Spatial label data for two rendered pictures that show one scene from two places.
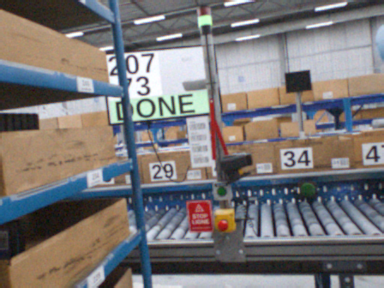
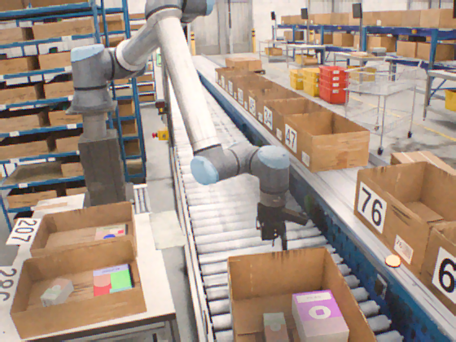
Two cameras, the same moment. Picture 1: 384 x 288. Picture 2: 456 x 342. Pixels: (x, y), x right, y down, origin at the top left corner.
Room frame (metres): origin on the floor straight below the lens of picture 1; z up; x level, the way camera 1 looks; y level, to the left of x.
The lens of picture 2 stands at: (0.67, -2.49, 1.53)
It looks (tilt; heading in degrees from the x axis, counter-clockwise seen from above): 23 degrees down; 67
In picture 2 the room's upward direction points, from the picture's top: 3 degrees counter-clockwise
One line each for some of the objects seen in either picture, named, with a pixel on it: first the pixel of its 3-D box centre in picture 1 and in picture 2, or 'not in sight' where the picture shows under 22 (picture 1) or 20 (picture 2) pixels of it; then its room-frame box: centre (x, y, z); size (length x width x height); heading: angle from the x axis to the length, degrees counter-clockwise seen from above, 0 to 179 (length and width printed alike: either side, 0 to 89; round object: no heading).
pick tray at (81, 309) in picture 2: not in sight; (81, 284); (0.58, -1.47, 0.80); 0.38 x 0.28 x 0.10; 174
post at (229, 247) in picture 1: (219, 149); (166, 94); (1.29, -0.14, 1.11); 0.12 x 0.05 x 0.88; 76
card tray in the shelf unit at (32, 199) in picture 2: not in sight; (37, 190); (0.27, 0.50, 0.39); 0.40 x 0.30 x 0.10; 166
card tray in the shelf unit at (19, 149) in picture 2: not in sight; (27, 144); (0.29, 0.49, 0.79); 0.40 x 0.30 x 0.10; 167
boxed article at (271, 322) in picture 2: not in sight; (274, 331); (1.04, -1.89, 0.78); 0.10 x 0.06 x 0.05; 66
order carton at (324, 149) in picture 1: (309, 154); (295, 120); (1.89, -0.72, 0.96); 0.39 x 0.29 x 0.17; 76
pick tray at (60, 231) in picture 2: not in sight; (87, 234); (0.63, -1.16, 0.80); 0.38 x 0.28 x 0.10; 170
